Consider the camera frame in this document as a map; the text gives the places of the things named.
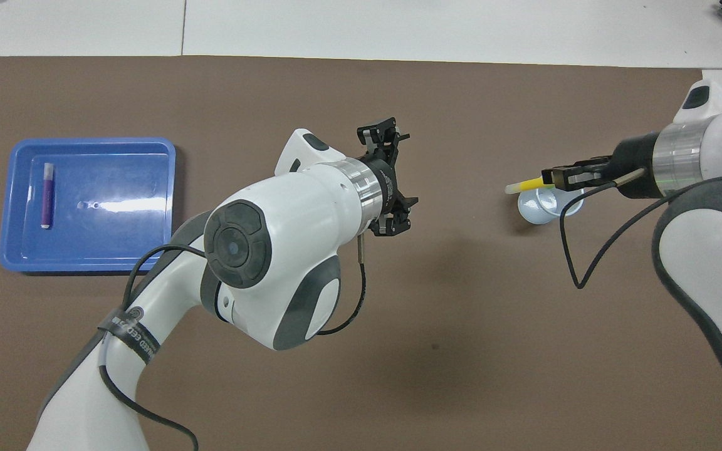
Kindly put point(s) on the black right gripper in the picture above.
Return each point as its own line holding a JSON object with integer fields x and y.
{"x": 637, "y": 166}

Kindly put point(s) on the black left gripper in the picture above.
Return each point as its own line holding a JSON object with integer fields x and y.
{"x": 386, "y": 185}

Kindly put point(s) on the yellow pen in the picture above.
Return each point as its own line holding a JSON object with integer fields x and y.
{"x": 527, "y": 184}

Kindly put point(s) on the purple pen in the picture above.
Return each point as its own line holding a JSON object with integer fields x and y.
{"x": 47, "y": 200}

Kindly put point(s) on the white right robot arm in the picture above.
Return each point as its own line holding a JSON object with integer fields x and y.
{"x": 712, "y": 250}

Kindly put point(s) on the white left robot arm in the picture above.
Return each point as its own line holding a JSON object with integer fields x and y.
{"x": 298, "y": 213}

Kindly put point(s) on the translucent plastic cup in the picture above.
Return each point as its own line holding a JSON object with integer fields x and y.
{"x": 536, "y": 210}

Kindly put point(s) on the brown table mat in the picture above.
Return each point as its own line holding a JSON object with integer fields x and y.
{"x": 461, "y": 344}

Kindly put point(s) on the blue plastic tray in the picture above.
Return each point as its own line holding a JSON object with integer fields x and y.
{"x": 116, "y": 244}

